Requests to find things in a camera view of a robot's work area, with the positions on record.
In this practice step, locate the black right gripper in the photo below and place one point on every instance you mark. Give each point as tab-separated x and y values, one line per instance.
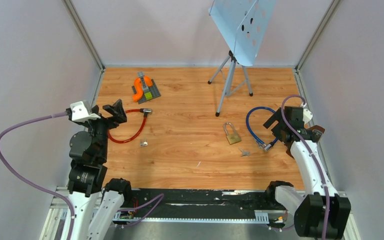
277	116

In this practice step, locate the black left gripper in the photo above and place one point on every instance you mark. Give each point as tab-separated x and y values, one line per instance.
116	110

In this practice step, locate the blue cable lock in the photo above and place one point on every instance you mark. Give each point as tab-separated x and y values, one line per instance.
251	124

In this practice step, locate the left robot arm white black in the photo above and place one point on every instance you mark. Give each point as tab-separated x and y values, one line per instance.
92	204

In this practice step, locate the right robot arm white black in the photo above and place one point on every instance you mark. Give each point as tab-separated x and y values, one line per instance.
321	212

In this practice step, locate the orange grey toy block build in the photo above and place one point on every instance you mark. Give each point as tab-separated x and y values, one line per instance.
144	89

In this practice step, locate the small silver keys left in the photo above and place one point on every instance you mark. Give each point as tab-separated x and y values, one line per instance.
143	143

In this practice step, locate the small silver keys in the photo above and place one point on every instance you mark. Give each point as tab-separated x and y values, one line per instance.
143	143
244	153

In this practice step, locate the brown wooden metronome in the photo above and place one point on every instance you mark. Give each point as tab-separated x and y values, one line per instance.
313	133

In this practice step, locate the small silver keys right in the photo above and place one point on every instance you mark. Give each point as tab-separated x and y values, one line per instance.
244	153

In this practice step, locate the brass padlock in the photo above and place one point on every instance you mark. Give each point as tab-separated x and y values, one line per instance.
234	137

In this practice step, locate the light blue music stand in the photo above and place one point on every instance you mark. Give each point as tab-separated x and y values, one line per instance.
242	24

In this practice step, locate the red cable lock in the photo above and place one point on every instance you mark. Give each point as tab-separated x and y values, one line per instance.
142	115

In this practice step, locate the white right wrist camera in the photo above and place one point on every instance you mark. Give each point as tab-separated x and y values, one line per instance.
307	114

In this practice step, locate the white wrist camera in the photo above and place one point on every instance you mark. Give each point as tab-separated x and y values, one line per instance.
307	114
81	112

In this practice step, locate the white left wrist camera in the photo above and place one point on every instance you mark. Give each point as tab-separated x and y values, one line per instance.
81	112

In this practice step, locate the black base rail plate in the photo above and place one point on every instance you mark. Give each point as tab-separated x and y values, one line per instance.
201	203

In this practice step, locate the white slotted cable duct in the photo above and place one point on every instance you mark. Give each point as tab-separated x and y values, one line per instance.
260	218

